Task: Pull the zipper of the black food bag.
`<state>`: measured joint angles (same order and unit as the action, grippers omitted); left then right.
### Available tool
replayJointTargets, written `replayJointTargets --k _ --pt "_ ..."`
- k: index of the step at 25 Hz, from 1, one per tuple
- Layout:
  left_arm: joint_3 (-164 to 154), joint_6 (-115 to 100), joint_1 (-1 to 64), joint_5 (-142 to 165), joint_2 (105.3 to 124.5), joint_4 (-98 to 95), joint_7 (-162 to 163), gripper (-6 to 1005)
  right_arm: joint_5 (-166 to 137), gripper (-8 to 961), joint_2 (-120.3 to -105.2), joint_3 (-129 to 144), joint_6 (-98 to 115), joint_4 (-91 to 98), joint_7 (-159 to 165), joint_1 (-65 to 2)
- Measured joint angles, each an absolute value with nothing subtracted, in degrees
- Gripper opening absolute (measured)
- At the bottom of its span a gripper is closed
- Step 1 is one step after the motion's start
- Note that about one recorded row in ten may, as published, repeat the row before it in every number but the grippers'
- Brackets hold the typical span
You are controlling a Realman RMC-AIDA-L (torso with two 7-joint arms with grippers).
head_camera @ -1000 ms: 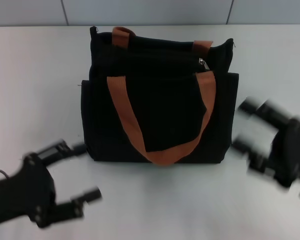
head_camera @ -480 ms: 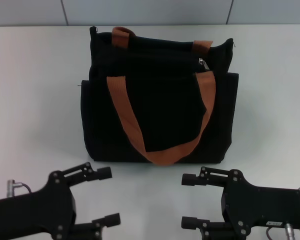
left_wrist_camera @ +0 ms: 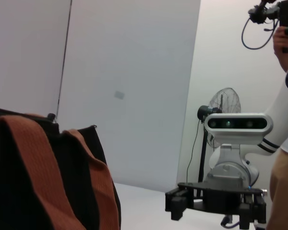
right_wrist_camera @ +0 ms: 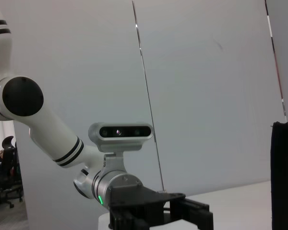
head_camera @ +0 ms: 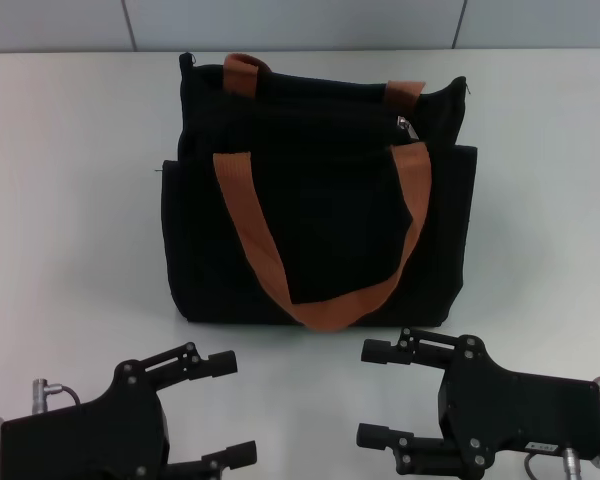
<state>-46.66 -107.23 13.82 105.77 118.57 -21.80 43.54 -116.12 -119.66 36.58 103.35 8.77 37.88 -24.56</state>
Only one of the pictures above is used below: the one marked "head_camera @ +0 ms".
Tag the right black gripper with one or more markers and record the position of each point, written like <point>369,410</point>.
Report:
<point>520,415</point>

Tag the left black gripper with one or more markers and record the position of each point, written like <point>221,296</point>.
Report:
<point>85,440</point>

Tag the silver metal zipper pull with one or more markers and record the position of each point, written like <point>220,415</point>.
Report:
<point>408,129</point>

